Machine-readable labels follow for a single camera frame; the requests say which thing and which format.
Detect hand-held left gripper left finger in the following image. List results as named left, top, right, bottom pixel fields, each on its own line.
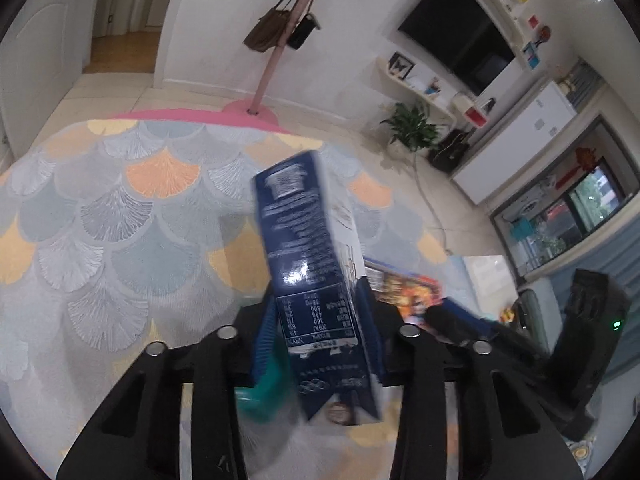
left=56, top=305, right=281, bottom=480

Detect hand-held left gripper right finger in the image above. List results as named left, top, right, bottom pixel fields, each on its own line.
left=357, top=280, right=586, bottom=480

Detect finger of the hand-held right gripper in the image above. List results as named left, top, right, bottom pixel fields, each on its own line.
left=425, top=305, right=501, bottom=348
left=442, top=296, right=549, bottom=362

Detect orange snack packet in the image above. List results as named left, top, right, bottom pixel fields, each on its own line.
left=364, top=256, right=447, bottom=333

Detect dark blue milk carton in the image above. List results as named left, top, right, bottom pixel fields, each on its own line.
left=252, top=150, right=386, bottom=423

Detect dark metal bowl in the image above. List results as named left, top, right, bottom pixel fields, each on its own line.
left=517, top=290, right=548, bottom=353

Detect teal small packet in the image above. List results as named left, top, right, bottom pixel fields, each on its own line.
left=234, top=360, right=293, bottom=422

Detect blue grey curtain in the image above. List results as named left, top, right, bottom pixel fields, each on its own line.
left=525, top=225, right=640, bottom=311

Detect blue bucket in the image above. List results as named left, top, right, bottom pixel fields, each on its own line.
left=510, top=217, right=536, bottom=241

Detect balcony window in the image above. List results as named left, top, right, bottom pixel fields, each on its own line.
left=570, top=157, right=628, bottom=233

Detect white washing machine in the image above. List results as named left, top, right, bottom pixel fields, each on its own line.
left=502, top=185, right=551, bottom=221

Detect red knot ornament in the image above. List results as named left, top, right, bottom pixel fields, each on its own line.
left=557, top=146, right=603, bottom=186

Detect green potted plant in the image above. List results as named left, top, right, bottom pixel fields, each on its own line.
left=380, top=101, right=446, bottom=153

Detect patterned scallop tablecloth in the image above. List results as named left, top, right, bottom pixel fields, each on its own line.
left=0, top=117, right=451, bottom=480

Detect low curved white shelf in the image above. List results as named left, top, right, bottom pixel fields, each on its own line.
left=376, top=56, right=458, bottom=121

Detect framed butterfly picture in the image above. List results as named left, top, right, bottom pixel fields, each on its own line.
left=389, top=51, right=412, bottom=80

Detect pink coat rack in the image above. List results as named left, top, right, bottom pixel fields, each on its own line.
left=222, top=0, right=337, bottom=127

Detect long curved white shelf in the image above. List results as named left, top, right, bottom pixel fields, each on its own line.
left=462, top=0, right=531, bottom=68

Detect brown tote bag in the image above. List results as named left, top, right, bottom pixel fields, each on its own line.
left=243, top=0, right=313, bottom=53

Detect small black bag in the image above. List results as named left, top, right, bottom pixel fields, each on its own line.
left=287, top=12, right=321, bottom=51

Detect white door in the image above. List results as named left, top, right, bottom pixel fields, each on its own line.
left=0, top=0, right=108, bottom=161

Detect black floor cable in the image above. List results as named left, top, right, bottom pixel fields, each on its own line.
left=412, top=152, right=451, bottom=261

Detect red white wall cabinet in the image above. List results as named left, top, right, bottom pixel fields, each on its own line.
left=452, top=91, right=488, bottom=128

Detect black wall television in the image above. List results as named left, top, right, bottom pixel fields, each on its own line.
left=397, top=0, right=516, bottom=96

